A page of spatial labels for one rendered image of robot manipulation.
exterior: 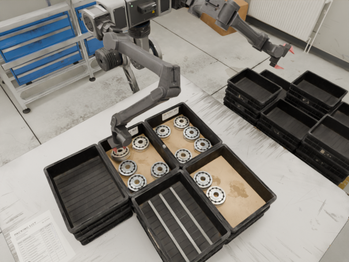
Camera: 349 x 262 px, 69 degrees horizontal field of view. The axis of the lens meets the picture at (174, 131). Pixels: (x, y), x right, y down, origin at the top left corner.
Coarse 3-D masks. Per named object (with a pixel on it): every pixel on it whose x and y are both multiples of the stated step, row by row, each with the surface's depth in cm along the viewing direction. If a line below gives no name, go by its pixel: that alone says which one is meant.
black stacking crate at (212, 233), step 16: (176, 176) 134; (160, 192) 136; (176, 192) 136; (192, 192) 131; (144, 208) 130; (160, 208) 130; (176, 208) 130; (192, 208) 130; (208, 208) 121; (144, 224) 125; (160, 224) 125; (176, 224) 125; (192, 224) 125; (208, 224) 126; (160, 240) 120; (176, 240) 121; (224, 240) 121; (176, 256) 116; (192, 256) 116
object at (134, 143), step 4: (140, 136) 155; (144, 136) 155; (132, 140) 153; (136, 140) 153; (144, 140) 153; (148, 140) 153; (132, 144) 151; (136, 144) 152; (144, 144) 152; (148, 144) 152; (136, 148) 150; (140, 148) 150; (144, 148) 150
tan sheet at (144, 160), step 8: (136, 152) 152; (144, 152) 152; (152, 152) 152; (112, 160) 148; (136, 160) 148; (144, 160) 148; (152, 160) 148; (160, 160) 148; (128, 168) 145; (144, 168) 145; (120, 176) 141; (144, 176) 142; (136, 184) 139
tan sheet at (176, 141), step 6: (168, 126) 165; (162, 132) 162; (174, 132) 162; (180, 132) 162; (174, 138) 159; (180, 138) 159; (168, 144) 156; (174, 144) 156; (180, 144) 156; (186, 144) 156; (192, 144) 156; (174, 150) 153; (192, 150) 153; (192, 156) 150
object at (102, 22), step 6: (108, 12) 119; (96, 18) 118; (102, 18) 119; (108, 18) 121; (96, 24) 119; (102, 24) 117; (108, 24) 117; (114, 24) 121; (96, 30) 121; (102, 30) 118; (108, 30) 118; (102, 36) 125
